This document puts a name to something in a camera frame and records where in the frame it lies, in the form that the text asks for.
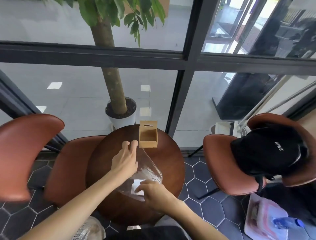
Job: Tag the person's left hand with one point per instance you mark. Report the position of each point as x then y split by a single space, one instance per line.
124 163

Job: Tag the person's right hand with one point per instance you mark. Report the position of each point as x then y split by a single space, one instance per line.
156 195

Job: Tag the person's left fingers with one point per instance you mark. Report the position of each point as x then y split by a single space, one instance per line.
134 147

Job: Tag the person's right fingers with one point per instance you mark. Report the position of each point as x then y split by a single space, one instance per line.
144 189

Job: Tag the clear plastic bag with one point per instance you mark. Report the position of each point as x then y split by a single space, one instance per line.
149 170

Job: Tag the person's right forearm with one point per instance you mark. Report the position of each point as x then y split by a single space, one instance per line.
190 220

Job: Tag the person's left forearm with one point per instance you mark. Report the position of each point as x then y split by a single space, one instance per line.
81 207

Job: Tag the white paper card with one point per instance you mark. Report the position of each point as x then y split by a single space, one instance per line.
137 184

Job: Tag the small wooden box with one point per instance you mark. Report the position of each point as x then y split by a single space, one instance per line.
148 137

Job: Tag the white plant pot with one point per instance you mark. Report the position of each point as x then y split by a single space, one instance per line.
123 121

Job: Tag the green potted tree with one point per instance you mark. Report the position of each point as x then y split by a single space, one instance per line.
113 79

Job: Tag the brown leather chair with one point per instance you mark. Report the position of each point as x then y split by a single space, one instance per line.
222 168
22 153

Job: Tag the black sign board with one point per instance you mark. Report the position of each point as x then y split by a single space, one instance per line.
242 99

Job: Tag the white plastic bag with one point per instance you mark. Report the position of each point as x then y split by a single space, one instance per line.
261 217

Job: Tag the black backpack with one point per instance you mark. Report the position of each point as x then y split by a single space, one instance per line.
269 153

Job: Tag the blue plastic bottle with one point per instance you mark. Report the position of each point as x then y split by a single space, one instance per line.
287 223

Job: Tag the black window frame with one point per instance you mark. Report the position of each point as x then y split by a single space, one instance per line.
187 59

